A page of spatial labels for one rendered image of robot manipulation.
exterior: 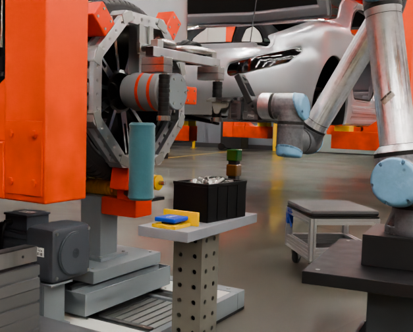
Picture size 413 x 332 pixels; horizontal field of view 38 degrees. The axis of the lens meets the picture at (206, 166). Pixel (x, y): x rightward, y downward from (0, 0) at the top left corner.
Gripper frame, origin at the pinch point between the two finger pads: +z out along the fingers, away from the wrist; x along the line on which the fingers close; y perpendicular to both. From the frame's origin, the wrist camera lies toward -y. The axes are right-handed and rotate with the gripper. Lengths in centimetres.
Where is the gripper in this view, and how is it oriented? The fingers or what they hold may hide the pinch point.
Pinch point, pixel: (212, 99)
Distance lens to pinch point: 223.5
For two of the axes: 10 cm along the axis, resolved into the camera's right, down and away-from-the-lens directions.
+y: -0.3, 10.0, 0.8
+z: -8.6, -0.7, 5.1
